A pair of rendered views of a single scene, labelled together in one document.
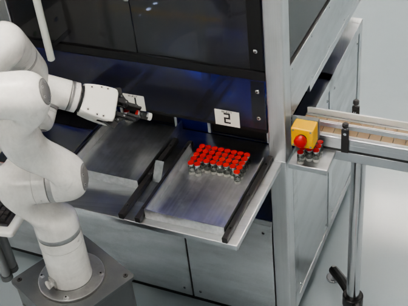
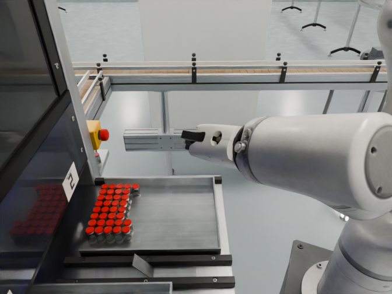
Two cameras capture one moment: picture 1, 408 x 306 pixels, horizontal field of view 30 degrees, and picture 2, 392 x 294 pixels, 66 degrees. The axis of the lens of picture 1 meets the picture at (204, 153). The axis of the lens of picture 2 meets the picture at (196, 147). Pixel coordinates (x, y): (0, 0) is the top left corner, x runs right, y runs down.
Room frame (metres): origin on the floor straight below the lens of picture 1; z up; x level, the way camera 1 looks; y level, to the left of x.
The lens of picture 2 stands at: (1.98, 0.56, 1.54)
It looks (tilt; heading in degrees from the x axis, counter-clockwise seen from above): 36 degrees down; 242
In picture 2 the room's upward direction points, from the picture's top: straight up
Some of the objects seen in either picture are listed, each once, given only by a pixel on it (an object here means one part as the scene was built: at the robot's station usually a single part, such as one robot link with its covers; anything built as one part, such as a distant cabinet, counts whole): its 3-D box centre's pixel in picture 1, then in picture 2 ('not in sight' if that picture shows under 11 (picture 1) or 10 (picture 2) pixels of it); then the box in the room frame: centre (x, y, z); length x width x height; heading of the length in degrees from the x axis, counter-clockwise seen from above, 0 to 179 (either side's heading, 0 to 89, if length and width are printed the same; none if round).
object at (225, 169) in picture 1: (217, 167); (123, 211); (1.89, -0.04, 0.90); 0.18 x 0.02 x 0.05; 63
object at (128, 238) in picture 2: (191, 167); (126, 234); (1.91, 0.05, 0.90); 0.02 x 0.02 x 0.05
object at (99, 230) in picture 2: (221, 159); (107, 212); (1.93, -0.06, 0.90); 0.18 x 0.02 x 0.05; 62
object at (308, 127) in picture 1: (305, 132); (88, 135); (1.90, -0.32, 0.99); 0.08 x 0.07 x 0.07; 153
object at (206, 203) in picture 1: (206, 187); (156, 213); (1.81, 0.01, 0.90); 0.34 x 0.26 x 0.04; 153
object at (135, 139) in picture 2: not in sight; (255, 138); (0.93, -0.61, 0.49); 1.60 x 0.08 x 0.12; 153
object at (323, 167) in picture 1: (313, 156); (85, 162); (1.93, -0.35, 0.87); 0.14 x 0.13 x 0.02; 153
